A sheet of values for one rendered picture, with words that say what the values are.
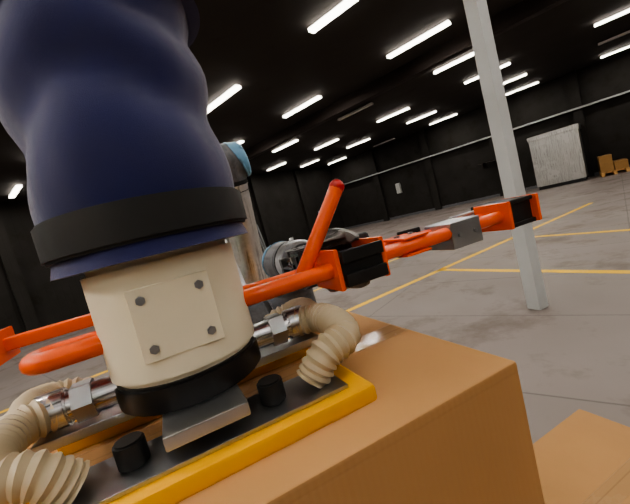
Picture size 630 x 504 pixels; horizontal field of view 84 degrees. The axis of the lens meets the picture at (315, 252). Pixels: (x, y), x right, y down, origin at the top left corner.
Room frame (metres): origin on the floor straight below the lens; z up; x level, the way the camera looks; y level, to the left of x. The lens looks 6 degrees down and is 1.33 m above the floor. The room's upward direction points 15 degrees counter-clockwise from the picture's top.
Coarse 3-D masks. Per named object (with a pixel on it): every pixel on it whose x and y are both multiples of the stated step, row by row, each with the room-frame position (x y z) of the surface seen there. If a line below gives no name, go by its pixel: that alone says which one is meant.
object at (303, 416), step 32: (288, 384) 0.40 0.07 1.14; (352, 384) 0.37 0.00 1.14; (256, 416) 0.34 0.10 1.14; (288, 416) 0.34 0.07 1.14; (320, 416) 0.33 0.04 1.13; (128, 448) 0.30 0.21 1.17; (160, 448) 0.33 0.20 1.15; (192, 448) 0.31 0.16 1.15; (224, 448) 0.31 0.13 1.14; (256, 448) 0.31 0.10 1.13; (96, 480) 0.30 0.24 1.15; (128, 480) 0.29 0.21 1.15; (160, 480) 0.29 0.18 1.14; (192, 480) 0.28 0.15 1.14
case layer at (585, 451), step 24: (552, 432) 0.94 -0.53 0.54; (576, 432) 0.92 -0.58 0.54; (600, 432) 0.90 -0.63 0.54; (624, 432) 0.87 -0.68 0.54; (552, 456) 0.86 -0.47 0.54; (576, 456) 0.84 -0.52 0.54; (600, 456) 0.82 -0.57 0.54; (624, 456) 0.80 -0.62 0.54; (552, 480) 0.79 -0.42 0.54; (576, 480) 0.78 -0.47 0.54; (600, 480) 0.76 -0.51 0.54; (624, 480) 0.74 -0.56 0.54
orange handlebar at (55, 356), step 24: (480, 216) 0.61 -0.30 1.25; (384, 240) 0.58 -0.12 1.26; (408, 240) 0.54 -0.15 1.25; (432, 240) 0.55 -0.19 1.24; (264, 288) 0.44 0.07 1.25; (288, 288) 0.45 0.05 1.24; (24, 336) 0.57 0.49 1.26; (48, 336) 0.58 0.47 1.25; (96, 336) 0.37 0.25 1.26; (24, 360) 0.35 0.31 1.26; (48, 360) 0.35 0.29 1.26; (72, 360) 0.36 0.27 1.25
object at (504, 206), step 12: (492, 204) 0.63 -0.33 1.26; (504, 204) 0.61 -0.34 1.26; (516, 204) 0.63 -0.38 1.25; (528, 204) 0.64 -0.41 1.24; (504, 216) 0.62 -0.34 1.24; (516, 216) 0.63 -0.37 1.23; (528, 216) 0.64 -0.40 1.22; (540, 216) 0.64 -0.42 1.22; (492, 228) 0.64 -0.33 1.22; (504, 228) 0.62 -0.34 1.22
